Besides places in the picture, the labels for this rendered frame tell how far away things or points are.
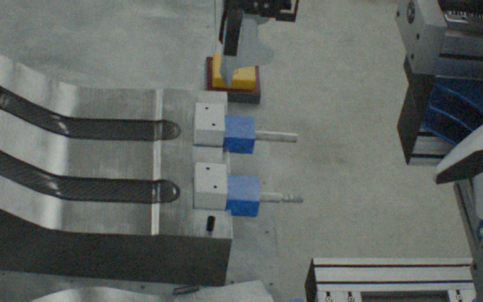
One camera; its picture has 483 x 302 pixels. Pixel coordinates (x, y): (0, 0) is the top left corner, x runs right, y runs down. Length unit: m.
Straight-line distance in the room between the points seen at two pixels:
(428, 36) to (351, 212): 1.15
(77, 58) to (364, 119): 1.36
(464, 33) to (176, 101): 0.41
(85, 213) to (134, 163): 0.10
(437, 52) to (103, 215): 0.53
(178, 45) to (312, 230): 0.96
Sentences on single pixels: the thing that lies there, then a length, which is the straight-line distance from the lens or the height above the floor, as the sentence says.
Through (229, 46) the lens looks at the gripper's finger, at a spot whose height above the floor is 1.07.
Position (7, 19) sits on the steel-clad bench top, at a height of 0.80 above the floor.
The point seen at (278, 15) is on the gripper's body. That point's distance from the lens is 1.13.
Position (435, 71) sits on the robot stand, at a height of 0.91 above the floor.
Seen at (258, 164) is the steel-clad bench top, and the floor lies 0.80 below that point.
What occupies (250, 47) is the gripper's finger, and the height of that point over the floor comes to 1.06.
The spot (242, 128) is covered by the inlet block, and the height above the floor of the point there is 0.90.
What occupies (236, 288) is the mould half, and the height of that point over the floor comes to 0.85.
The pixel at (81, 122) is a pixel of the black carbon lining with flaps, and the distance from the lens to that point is 1.30.
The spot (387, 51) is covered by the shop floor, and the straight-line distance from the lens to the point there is 3.03.
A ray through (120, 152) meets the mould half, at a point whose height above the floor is 0.89.
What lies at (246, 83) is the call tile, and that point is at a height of 0.83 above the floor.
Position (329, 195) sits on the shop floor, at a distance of 2.51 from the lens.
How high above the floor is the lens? 1.74
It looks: 42 degrees down
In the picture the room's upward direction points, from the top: 9 degrees clockwise
